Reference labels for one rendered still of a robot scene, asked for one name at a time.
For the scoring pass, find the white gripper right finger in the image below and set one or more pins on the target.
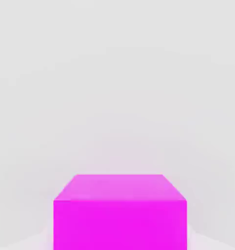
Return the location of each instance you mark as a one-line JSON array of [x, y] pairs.
[[199, 244]]

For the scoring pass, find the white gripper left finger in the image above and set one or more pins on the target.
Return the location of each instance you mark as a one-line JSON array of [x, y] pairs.
[[41, 244]]

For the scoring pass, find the small magenta cube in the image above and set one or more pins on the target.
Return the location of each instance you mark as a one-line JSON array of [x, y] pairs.
[[120, 220]]

